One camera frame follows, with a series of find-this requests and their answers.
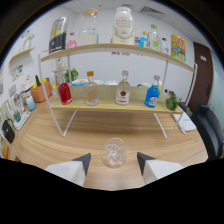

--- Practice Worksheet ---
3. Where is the clear bottle orange cap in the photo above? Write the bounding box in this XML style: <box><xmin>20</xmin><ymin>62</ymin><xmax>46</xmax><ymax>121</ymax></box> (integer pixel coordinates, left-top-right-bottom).
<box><xmin>84</xmin><ymin>70</ymin><xmax>100</xmax><ymax>107</ymax></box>

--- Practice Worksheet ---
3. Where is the white milk bottle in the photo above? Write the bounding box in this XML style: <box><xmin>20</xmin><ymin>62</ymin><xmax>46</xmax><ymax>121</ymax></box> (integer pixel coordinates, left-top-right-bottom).
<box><xmin>111</xmin><ymin>6</ymin><xmax>135</xmax><ymax>46</ymax></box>

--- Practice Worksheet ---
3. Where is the green small cup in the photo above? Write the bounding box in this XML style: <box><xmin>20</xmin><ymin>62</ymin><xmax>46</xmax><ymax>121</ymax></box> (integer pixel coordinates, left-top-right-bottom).
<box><xmin>13</xmin><ymin>110</ymin><xmax>22</xmax><ymax>123</ymax></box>

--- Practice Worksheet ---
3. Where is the clear glass with ice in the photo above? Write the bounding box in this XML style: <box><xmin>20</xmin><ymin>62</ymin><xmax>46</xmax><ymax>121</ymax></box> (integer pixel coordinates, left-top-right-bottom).
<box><xmin>100</xmin><ymin>137</ymin><xmax>128</xmax><ymax>169</ymax></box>

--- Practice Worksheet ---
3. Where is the white notebook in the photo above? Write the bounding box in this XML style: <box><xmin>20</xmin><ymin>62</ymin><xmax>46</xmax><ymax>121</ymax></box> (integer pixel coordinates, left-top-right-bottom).
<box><xmin>171</xmin><ymin>111</ymin><xmax>198</xmax><ymax>133</ymax></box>

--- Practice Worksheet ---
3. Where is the black chair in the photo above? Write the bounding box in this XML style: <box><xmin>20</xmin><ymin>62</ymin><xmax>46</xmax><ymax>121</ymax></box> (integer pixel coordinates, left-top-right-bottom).
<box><xmin>189</xmin><ymin>103</ymin><xmax>224</xmax><ymax>161</ymax></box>

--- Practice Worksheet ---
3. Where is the small green plant ornament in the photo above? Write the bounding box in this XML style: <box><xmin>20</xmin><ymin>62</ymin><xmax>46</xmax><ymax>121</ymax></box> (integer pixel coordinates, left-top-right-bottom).
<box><xmin>164</xmin><ymin>93</ymin><xmax>181</xmax><ymax>112</ymax></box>

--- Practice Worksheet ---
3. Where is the white kitchen scale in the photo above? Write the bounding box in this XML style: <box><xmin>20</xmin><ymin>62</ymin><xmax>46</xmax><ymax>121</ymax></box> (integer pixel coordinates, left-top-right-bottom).
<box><xmin>13</xmin><ymin>111</ymin><xmax>32</xmax><ymax>131</ymax></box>

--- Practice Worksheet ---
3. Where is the blue liquid bottle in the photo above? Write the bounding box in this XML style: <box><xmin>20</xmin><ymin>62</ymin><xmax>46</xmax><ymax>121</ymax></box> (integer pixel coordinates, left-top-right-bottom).
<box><xmin>144</xmin><ymin>74</ymin><xmax>161</xmax><ymax>109</ymax></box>

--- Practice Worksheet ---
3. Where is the black kettle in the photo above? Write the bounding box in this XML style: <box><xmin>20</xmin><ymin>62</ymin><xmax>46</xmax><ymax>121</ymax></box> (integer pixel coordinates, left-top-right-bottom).
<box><xmin>0</xmin><ymin>118</ymin><xmax>16</xmax><ymax>144</ymax></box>

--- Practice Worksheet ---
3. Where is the red liquid bottle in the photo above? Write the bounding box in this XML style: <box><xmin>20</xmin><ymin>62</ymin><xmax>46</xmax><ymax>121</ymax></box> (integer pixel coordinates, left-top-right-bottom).
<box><xmin>57</xmin><ymin>82</ymin><xmax>73</xmax><ymax>106</ymax></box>

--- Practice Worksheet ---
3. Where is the white blue small bottle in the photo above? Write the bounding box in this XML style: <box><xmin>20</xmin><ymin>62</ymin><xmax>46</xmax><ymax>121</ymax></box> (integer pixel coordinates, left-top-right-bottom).
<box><xmin>25</xmin><ymin>95</ymin><xmax>37</xmax><ymax>112</ymax></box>

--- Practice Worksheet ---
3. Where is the clear bottle red label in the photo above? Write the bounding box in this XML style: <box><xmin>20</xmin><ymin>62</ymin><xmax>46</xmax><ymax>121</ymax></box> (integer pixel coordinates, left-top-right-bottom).
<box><xmin>115</xmin><ymin>70</ymin><xmax>131</xmax><ymax>107</ymax></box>

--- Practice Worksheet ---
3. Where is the orange basket with fruit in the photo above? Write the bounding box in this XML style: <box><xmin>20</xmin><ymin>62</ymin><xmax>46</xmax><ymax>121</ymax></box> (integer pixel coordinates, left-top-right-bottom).
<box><xmin>30</xmin><ymin>75</ymin><xmax>53</xmax><ymax>104</ymax></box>

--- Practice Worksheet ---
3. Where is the blue-rimmed bowl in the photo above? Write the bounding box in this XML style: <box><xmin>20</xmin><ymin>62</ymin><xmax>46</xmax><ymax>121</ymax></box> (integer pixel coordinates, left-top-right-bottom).
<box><xmin>71</xmin><ymin>78</ymin><xmax>89</xmax><ymax>87</ymax></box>

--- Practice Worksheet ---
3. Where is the green potted plant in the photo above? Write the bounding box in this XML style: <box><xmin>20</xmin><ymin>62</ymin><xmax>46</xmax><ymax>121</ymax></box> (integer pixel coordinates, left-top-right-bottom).
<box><xmin>64</xmin><ymin>67</ymin><xmax>80</xmax><ymax>84</ymax></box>

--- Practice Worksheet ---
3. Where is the brown door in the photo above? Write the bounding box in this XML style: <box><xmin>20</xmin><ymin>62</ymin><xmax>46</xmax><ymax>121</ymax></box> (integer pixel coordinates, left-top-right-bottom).
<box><xmin>186</xmin><ymin>41</ymin><xmax>214</xmax><ymax>114</ymax></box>

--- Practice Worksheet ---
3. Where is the white flower vase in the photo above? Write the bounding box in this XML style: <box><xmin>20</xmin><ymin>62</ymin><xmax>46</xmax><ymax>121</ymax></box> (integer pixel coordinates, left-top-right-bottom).
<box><xmin>54</xmin><ymin>58</ymin><xmax>65</xmax><ymax>70</ymax></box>

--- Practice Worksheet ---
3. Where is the clear bottle blue cap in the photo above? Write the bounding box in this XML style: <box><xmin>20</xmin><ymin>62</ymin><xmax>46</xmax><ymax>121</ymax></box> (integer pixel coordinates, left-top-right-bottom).
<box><xmin>160</xmin><ymin>37</ymin><xmax>170</xmax><ymax>55</ymax></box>

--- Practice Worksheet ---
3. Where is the yellow orange drink can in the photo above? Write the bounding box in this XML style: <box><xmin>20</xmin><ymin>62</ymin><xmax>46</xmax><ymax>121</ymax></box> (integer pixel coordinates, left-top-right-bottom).
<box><xmin>170</xmin><ymin>34</ymin><xmax>187</xmax><ymax>63</ymax></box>

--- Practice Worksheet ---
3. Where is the pink liquid bottle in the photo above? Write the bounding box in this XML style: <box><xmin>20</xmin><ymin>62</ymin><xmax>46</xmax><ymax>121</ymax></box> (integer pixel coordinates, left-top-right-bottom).
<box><xmin>66</xmin><ymin>31</ymin><xmax>78</xmax><ymax>49</ymax></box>

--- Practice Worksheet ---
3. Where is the clear bottle green cap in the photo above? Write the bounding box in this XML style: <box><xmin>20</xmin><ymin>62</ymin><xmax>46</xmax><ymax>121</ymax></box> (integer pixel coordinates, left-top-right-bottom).
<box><xmin>148</xmin><ymin>23</ymin><xmax>158</xmax><ymax>50</ymax></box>

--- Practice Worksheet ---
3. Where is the tall silver black can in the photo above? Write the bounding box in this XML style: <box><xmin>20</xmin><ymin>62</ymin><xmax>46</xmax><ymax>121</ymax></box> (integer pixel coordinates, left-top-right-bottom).
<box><xmin>48</xmin><ymin>16</ymin><xmax>70</xmax><ymax>54</ymax></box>

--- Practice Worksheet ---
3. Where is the dark ceiling air vent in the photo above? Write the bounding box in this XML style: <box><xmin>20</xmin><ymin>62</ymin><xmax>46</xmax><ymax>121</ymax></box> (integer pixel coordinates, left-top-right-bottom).
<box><xmin>139</xmin><ymin>5</ymin><xmax>165</xmax><ymax>16</ymax></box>

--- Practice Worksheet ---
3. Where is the white-frame wooden two-tier shelf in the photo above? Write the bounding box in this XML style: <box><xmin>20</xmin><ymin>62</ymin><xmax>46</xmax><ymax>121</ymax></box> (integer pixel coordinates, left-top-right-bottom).
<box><xmin>37</xmin><ymin>43</ymin><xmax>198</xmax><ymax>140</ymax></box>

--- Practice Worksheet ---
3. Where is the wooden wall shelf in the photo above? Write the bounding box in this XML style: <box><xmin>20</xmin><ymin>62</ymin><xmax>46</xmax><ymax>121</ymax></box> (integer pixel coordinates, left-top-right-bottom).
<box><xmin>8</xmin><ymin>46</ymin><xmax>36</xmax><ymax>64</ymax></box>

